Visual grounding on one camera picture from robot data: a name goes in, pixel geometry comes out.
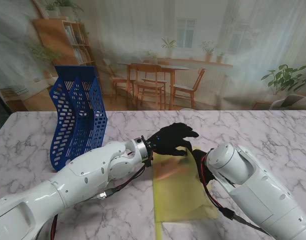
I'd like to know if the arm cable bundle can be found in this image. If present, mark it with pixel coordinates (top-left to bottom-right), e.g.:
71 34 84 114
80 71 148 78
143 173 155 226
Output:
49 159 154 240
197 156 264 231

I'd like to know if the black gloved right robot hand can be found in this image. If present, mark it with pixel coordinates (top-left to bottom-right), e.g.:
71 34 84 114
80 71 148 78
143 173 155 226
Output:
191 149 209 176

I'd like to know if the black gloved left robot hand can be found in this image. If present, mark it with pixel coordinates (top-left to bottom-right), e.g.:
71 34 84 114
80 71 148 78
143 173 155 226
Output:
146 122 200 157

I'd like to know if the yellow-green translucent file folder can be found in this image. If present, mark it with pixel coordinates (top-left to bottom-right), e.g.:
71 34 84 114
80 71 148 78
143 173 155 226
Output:
151 146 219 223

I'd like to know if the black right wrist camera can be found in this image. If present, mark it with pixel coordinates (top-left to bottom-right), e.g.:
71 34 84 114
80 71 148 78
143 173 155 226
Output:
199 162 216 187

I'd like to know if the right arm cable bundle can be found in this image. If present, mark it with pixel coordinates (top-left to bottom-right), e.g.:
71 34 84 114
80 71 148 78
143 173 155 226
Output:
197 156 264 231

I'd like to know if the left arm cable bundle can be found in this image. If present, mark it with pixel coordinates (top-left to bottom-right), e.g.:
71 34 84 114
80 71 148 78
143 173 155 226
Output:
49 159 154 240

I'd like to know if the blue perforated plastic file rack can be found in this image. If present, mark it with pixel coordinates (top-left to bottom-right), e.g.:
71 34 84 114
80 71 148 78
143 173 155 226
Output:
49 65 109 173

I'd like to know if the printed room scene backdrop cloth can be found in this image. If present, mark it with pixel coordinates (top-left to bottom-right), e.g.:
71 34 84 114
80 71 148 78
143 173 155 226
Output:
0 0 306 112

